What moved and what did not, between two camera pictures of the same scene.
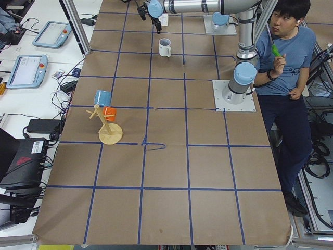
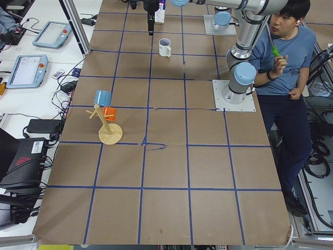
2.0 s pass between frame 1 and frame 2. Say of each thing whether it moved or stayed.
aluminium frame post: stayed
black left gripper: moved
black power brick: stayed
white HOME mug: stayed
